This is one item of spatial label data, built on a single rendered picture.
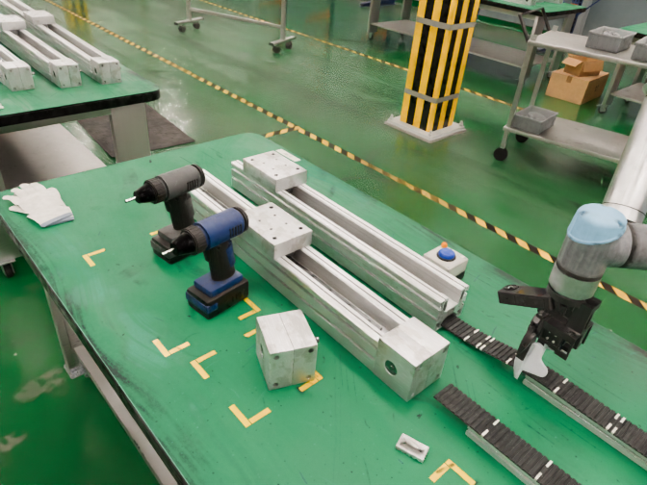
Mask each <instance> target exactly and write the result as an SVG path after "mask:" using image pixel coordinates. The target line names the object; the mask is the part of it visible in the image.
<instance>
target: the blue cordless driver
mask: <svg viewBox="0 0 647 485"><path fill-rule="evenodd" d="M248 226H249V220H248V216H247V214H246V212H245V211H244V210H243V209H242V208H240V207H238V206H234V207H232V208H228V209H225V210H223V211H221V212H219V213H216V214H214V215H212V216H209V217H207V218H205V219H202V220H200V221H198V222H195V223H194V224H193V225H191V226H188V227H186V228H184V229H183V230H181V232H180V235H179V236H178V237H177V238H176V239H175V240H173V241H172V242H171V243H170V245H169V247H170V249H169V250H167V251H165V252H163V253H161V256H162V257H163V256H165V255H167V254H169V253H171V252H172V253H173V254H174V255H175V256H180V255H185V254H192V255H197V254H199V253H201V252H203V254H204V258H205V261H207V262H208V263H209V268H210V272H208V273H206V274H204V275H202V276H200V277H199V278H197V279H195V280H194V285H192V286H190V287H189V288H188V289H187V291H186V298H187V299H188V303H189V305H190V306H191V307H192V308H193V309H195V310H196V311H197V312H199V313H200V314H201V315H202V316H203V317H205V318H206V319H212V318H213V317H215V316H217V315H218V314H220V313H222V312H223V311H225V310H227V309H228V308H230V307H232V306H233V305H235V304H237V303H238V302H240V301H242V300H243V299H245V298H247V297H248V281H247V279H245V278H244V277H243V275H242V274H241V273H239V272H238V271H237V270H235V268H234V264H235V256H234V250H233V245H232V241H231V240H230V239H232V238H234V237H236V236H239V235H241V234H242V233H243V232H245V231H246V230H247V229H248Z"/></svg>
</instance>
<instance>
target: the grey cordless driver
mask: <svg viewBox="0 0 647 485"><path fill-rule="evenodd" d="M204 184H205V174H204V171H203V169H202V168H201V167H200V166H198V165H197V164H192V165H187V166H182V167H179V168H177V169H175V170H172V171H169V172H166V173H163V174H160V175H157V176H155V177H154V178H151V179H148V180H145V181H144V182H143V185H142V186H141V187H140V188H138V189H137V190H135V191H134V192H133V196H134V197H132V198H129V199H127V200H124V201H125V203H127V202H130V201H133V200H136V202H138V203H139V204H140V203H149V202H151V203H152V204H158V203H160V202H163V201H164V203H165V206H166V210H167V211H168V212H169V213H170V217H171V222H172V224H170V225H168V226H165V227H163V228H161V229H159V230H158V235H156V236H154V237H152V240H151V241H150V243H151V247H152V248H153V252H154V253H155V254H156V255H157V256H159V257H160V258H162V259H163V260H165V261H166V262H167V263H169V264H174V263H176V262H178V261H180V260H182V259H184V258H186V257H188V256H190V255H192V254H185V255H180V256H175V255H174V254H173V253H172V252H171V253H169V254H167V255H165V256H163V257H162V256H161V253H163V252H165V251H167V250H169V249H170V247H169V245H170V243H171V242H172V241H173V240H175V239H176V238H177V237H178V236H179V235H180V232H181V230H183V229H184V228H186V227H188V226H191V225H193V224H194V223H195V221H194V206H193V202H192V198H191V195H190V194H189V193H187V192H189V191H194V190H196V189H198V188H199V187H202V186H203V185H204Z"/></svg>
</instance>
